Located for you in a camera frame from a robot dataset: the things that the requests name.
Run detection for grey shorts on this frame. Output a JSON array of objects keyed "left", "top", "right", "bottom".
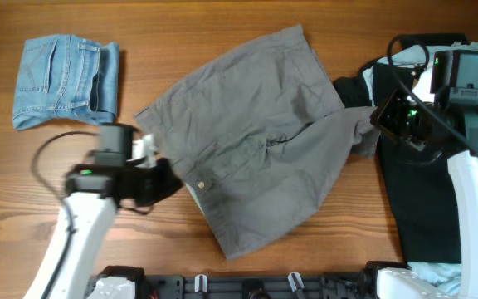
[{"left": 135, "top": 25, "right": 378, "bottom": 259}]

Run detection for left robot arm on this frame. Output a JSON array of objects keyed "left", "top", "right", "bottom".
[{"left": 26, "top": 124, "right": 183, "bottom": 298}]

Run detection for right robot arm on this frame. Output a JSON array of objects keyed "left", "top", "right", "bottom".
[{"left": 371, "top": 49, "right": 478, "bottom": 298}]

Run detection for light blue garment in pile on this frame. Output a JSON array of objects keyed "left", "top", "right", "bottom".
[{"left": 365, "top": 41, "right": 478, "bottom": 297}]

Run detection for black garment in pile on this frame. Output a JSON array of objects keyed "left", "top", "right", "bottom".
[{"left": 332, "top": 32, "right": 478, "bottom": 265}]

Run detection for folded blue denim jeans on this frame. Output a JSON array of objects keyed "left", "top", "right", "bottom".
[{"left": 12, "top": 34, "right": 120, "bottom": 130}]

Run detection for left black cable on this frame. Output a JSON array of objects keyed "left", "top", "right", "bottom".
[{"left": 30, "top": 130, "right": 99, "bottom": 299}]

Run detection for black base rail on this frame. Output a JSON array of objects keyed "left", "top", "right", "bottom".
[{"left": 84, "top": 262, "right": 385, "bottom": 299}]

